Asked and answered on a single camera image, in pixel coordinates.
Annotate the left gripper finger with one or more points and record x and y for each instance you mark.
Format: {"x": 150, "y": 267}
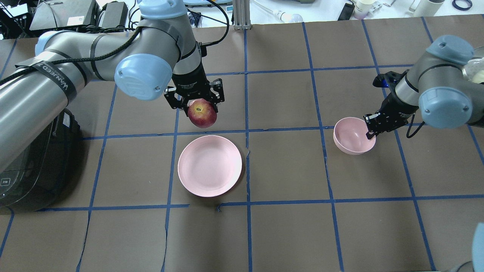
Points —
{"x": 217, "y": 95}
{"x": 171, "y": 97}

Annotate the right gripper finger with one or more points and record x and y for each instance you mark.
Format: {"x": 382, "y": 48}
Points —
{"x": 371, "y": 124}

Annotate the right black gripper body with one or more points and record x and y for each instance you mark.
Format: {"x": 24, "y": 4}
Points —
{"x": 396, "y": 110}

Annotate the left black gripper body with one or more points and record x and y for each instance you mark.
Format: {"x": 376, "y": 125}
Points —
{"x": 188, "y": 80}

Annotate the red yellow apple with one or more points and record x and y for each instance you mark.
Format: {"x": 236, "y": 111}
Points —
{"x": 201, "y": 113}

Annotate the pink bowl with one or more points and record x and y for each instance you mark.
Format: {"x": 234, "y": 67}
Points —
{"x": 349, "y": 135}

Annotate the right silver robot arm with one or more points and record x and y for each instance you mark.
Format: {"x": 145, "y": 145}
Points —
{"x": 436, "y": 86}

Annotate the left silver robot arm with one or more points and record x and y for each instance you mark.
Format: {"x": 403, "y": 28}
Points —
{"x": 161, "y": 58}

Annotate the pink plate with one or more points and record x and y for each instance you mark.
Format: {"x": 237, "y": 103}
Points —
{"x": 209, "y": 166}

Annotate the steel steamer pot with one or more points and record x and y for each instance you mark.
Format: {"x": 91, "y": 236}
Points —
{"x": 474, "y": 70}

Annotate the black power adapter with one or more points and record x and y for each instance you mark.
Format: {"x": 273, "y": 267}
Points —
{"x": 114, "y": 14}

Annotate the white paper cup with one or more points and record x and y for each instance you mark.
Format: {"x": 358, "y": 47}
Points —
{"x": 425, "y": 8}

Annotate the dark rice cooker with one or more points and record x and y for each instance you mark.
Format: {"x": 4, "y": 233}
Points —
{"x": 37, "y": 178}

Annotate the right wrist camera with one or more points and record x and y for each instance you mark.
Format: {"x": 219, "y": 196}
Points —
{"x": 387, "y": 80}

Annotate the aluminium frame post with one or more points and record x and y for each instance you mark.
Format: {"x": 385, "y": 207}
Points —
{"x": 241, "y": 14}

